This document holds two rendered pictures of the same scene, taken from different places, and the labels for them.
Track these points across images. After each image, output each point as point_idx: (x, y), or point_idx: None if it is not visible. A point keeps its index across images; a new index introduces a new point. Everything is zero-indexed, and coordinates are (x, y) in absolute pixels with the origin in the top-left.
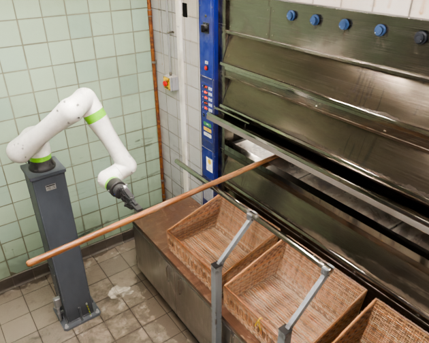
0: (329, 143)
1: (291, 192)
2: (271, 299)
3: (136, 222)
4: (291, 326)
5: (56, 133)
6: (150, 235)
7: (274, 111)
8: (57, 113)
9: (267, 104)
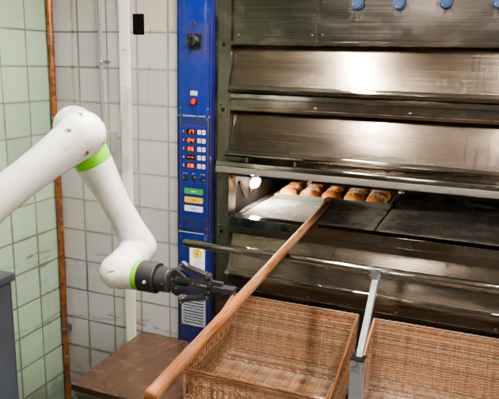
0: (439, 156)
1: (373, 249)
2: None
3: (89, 386)
4: None
5: (51, 180)
6: (134, 397)
7: (333, 138)
8: (69, 134)
9: (317, 132)
